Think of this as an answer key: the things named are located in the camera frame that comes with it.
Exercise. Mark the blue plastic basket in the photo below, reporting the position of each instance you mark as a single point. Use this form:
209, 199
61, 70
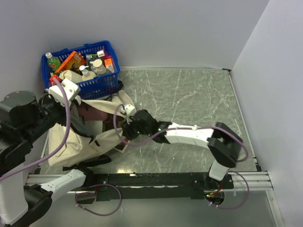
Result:
90, 89

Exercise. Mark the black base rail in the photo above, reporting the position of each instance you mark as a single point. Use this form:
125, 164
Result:
155, 185

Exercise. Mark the cream canvas backpack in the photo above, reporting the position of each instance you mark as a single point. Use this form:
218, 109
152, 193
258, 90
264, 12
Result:
91, 139

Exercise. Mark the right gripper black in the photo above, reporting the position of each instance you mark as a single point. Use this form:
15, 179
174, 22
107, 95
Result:
128, 131

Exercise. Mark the cream lotion bottle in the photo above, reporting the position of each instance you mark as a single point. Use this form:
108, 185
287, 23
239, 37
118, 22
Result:
86, 73

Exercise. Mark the grey pump bottle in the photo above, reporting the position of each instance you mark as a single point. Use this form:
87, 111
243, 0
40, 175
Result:
101, 69

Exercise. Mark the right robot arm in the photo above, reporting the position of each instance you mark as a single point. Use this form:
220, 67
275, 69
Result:
224, 144

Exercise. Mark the floral cover book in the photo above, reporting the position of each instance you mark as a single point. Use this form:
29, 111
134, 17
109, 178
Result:
121, 147

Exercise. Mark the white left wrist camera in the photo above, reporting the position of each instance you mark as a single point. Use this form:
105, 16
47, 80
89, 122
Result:
61, 88

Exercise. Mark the beige cloth pouch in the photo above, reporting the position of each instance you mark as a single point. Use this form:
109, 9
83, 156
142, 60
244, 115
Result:
71, 75

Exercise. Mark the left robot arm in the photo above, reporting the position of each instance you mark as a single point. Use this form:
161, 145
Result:
23, 120

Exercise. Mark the black product box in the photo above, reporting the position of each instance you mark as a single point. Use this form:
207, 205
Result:
90, 58

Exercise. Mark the pink pencil case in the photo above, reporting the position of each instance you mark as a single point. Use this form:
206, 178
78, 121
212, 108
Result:
89, 113

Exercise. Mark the orange snack box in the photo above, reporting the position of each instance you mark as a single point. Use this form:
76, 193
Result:
72, 62

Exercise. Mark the pink orange carton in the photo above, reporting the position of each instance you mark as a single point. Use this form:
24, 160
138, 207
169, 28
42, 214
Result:
108, 62

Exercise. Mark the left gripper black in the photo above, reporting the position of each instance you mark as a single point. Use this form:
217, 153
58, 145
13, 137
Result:
47, 98

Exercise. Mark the green soda bottle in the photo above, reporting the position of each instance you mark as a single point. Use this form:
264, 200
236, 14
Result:
53, 61

